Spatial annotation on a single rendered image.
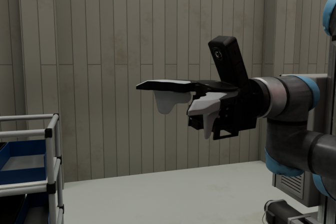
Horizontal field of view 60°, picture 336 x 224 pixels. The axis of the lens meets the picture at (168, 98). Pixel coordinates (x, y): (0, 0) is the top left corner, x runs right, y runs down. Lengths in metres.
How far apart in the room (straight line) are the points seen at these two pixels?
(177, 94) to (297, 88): 0.23
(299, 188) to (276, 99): 0.72
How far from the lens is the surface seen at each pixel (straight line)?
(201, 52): 3.43
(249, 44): 3.74
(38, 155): 1.70
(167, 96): 0.49
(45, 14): 3.02
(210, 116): 0.40
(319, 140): 0.57
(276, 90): 0.54
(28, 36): 3.02
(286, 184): 1.27
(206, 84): 0.47
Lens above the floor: 1.28
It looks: 7 degrees down
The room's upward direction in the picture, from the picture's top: straight up
